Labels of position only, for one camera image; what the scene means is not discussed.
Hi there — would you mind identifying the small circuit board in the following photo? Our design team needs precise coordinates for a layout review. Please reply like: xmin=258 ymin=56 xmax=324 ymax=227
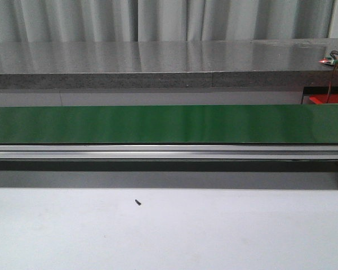
xmin=319 ymin=57 xmax=338 ymax=66

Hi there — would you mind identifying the red black wire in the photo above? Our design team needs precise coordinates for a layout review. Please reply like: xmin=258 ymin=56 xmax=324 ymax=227
xmin=325 ymin=50 xmax=338 ymax=104

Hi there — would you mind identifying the aluminium conveyor frame rail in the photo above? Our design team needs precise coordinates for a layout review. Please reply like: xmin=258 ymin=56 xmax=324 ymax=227
xmin=0 ymin=144 xmax=338 ymax=160

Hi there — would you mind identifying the red plastic tray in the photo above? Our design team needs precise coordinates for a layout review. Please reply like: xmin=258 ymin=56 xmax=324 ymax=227
xmin=309 ymin=94 xmax=338 ymax=104

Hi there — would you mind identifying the green conveyor belt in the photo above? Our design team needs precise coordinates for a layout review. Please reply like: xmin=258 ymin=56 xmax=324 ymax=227
xmin=0 ymin=104 xmax=338 ymax=144

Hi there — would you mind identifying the grey stone counter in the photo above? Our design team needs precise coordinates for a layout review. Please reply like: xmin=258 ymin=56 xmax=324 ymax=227
xmin=0 ymin=39 xmax=338 ymax=90

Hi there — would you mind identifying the grey curtain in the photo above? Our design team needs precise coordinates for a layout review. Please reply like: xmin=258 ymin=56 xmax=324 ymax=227
xmin=0 ymin=1 xmax=335 ymax=42

